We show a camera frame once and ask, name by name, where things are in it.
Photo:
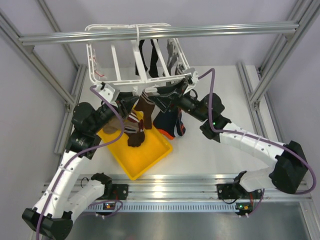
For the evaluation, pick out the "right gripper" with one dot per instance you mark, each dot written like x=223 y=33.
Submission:
x=168 y=96

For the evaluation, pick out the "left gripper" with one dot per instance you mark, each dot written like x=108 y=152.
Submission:
x=125 y=102

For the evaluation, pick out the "brown sock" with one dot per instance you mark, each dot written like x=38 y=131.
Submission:
x=146 y=106
x=134 y=129

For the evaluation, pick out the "white clip drying hanger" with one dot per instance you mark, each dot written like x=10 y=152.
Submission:
x=97 y=76

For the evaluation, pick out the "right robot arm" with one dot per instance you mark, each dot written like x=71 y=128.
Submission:
x=285 y=162

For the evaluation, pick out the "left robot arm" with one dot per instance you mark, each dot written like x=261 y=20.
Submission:
x=56 y=211

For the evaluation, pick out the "black sock right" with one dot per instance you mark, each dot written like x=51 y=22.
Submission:
x=153 y=69

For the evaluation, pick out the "black sock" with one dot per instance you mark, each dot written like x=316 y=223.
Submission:
x=141 y=57
x=153 y=69

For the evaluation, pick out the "navy orange underwear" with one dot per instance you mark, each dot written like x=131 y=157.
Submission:
x=170 y=124

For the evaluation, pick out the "grey sock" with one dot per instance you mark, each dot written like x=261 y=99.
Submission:
x=176 y=58

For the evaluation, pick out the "black sock left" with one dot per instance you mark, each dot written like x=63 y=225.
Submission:
x=141 y=57

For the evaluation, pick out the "yellow plastic tray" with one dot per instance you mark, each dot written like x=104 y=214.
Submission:
x=136 y=161

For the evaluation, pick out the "aluminium crossbar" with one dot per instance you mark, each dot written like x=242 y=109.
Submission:
x=166 y=32

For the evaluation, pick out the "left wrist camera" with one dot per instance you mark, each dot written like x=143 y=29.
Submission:
x=107 y=91

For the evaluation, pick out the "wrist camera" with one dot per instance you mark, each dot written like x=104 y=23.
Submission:
x=191 y=76
x=107 y=91

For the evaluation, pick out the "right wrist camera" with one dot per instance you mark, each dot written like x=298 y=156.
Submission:
x=191 y=76

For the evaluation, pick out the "slotted cable duct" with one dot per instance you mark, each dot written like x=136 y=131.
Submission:
x=169 y=207

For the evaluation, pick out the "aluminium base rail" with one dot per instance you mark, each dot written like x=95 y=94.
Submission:
x=170 y=187

